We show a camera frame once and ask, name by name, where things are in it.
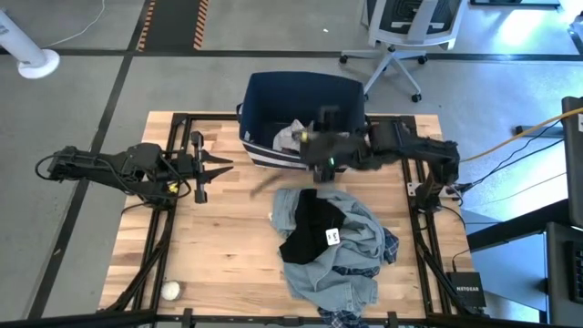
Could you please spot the black hazard-striped floor mat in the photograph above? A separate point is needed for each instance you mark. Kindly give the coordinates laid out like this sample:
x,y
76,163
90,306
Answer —
x,y
173,23

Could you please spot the black metal table frame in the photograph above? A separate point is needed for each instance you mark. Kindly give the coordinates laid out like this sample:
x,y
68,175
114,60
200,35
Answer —
x,y
209,117

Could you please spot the blue plaid shirt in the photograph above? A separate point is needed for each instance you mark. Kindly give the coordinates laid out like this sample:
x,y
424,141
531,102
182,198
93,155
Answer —
x,y
341,319

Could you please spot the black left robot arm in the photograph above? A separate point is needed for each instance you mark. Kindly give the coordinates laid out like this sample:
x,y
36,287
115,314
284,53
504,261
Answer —
x,y
91,166

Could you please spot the black monitor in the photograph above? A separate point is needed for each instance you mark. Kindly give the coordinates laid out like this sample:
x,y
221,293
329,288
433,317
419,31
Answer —
x,y
574,173

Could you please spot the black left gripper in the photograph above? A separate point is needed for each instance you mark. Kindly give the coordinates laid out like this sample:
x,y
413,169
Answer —
x,y
187,166

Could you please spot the light blue denim garment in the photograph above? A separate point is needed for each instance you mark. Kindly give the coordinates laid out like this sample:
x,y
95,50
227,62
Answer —
x,y
355,237

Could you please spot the navy white-striped fabric basket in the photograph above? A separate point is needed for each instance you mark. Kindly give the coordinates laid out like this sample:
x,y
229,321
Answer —
x,y
282,98

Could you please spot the black side desk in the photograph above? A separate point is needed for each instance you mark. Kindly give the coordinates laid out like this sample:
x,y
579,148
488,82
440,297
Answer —
x,y
558,273

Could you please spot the black keyboard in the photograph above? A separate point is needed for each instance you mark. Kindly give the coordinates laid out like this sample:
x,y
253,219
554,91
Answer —
x,y
578,273

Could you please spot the black Netgear network switch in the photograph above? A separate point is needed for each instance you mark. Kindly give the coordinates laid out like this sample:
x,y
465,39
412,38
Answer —
x,y
465,289

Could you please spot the black garment with white label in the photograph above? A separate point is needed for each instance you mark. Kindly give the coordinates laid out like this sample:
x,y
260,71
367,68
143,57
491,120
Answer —
x,y
309,232

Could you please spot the white office chair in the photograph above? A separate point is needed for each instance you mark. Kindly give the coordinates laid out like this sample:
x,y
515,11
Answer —
x,y
410,23

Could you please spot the small white ball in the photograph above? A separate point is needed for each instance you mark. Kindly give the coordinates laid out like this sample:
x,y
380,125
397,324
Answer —
x,y
170,290

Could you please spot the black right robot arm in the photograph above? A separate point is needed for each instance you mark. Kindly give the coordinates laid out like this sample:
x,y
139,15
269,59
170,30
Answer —
x,y
432,152

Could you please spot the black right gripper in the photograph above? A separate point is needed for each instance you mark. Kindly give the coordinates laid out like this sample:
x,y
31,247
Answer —
x,y
325,148

